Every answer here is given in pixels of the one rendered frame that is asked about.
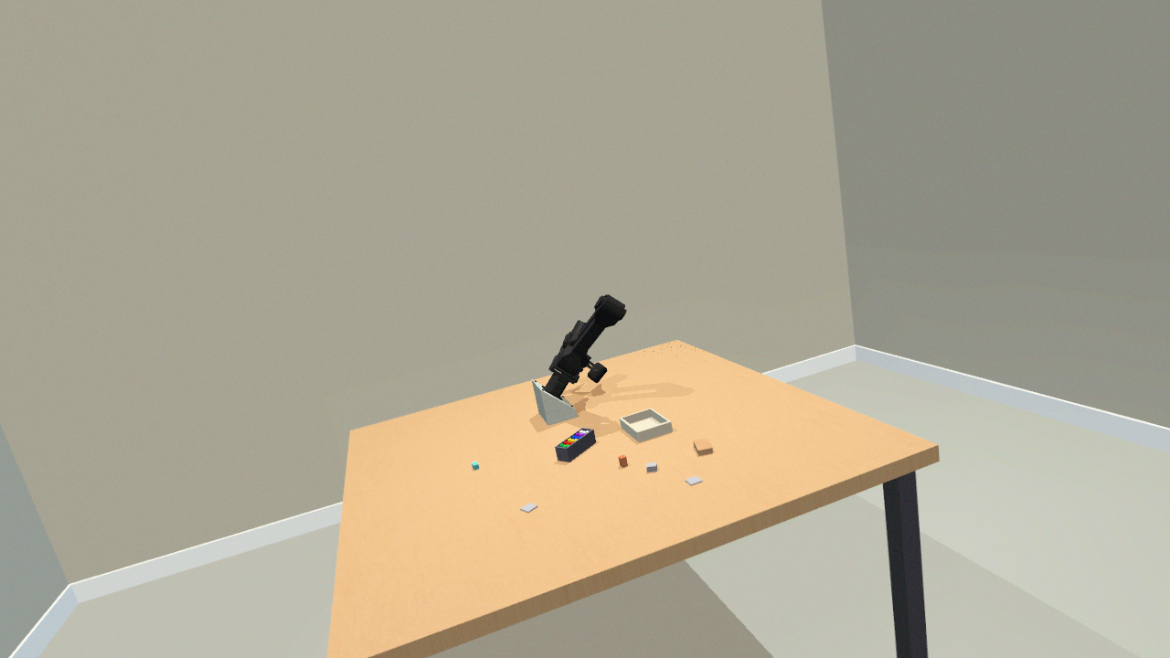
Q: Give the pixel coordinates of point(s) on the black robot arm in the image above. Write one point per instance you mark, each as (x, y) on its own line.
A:
(608, 311)

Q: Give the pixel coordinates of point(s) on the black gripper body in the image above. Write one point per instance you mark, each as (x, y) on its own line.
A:
(596, 372)

